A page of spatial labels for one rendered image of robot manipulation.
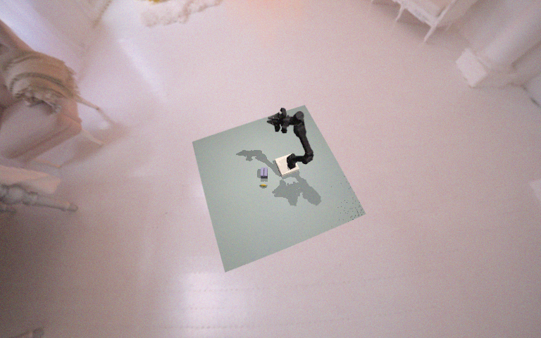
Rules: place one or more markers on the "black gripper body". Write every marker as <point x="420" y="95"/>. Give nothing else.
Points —
<point x="283" y="117"/>

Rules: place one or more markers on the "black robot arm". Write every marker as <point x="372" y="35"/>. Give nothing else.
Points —
<point x="300" y="131"/>

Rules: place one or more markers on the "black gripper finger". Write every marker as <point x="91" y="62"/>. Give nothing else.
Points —
<point x="273" y="122"/>
<point x="275" y="117"/>

